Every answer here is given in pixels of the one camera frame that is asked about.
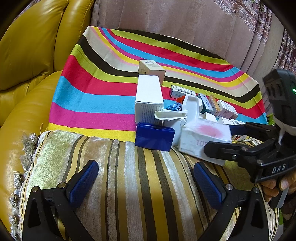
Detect white red medicine box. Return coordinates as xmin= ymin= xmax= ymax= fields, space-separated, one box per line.
xmin=217 ymin=100 xmax=238 ymax=120

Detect white dental box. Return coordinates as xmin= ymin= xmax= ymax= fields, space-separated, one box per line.
xmin=208 ymin=95 xmax=220 ymax=115

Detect yellow leather sofa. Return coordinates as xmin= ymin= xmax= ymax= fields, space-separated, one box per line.
xmin=1 ymin=1 xmax=94 ymax=231

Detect striped velvet cushion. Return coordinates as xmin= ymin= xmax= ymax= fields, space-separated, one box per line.
xmin=9 ymin=129 xmax=285 ymax=241

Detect white blue barcode medicine box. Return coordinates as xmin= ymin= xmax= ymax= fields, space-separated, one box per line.
xmin=170 ymin=85 xmax=196 ymax=99

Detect tall white box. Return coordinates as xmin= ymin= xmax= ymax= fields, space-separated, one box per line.
xmin=134 ymin=74 xmax=164 ymax=125

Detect red toy car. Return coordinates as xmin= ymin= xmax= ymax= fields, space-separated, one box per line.
xmin=176 ymin=95 xmax=186 ymax=104

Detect white box pink blotch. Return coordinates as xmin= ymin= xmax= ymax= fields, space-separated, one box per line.
xmin=179 ymin=119 xmax=232 ymax=166

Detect person's right hand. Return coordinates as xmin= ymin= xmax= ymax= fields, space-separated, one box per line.
xmin=259 ymin=170 xmax=295 ymax=214

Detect blue plastic box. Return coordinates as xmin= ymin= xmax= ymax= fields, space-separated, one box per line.
xmin=135 ymin=123 xmax=175 ymax=151

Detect pink patterned curtain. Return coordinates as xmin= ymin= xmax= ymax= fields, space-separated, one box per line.
xmin=90 ymin=0 xmax=296 ymax=114

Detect white charger adapter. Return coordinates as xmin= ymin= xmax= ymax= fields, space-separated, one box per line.
xmin=182 ymin=94 xmax=200 ymax=123

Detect white plastic tray piece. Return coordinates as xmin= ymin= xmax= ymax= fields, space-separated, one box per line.
xmin=154 ymin=109 xmax=188 ymax=121

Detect colourful striped cloth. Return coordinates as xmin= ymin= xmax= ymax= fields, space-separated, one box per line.
xmin=49 ymin=26 xmax=267 ymax=141

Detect beige herbal medicine box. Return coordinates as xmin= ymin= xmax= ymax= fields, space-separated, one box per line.
xmin=138 ymin=60 xmax=166 ymax=85

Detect white teal medicine box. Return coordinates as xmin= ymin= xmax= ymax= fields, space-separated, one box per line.
xmin=198 ymin=93 xmax=213 ymax=113

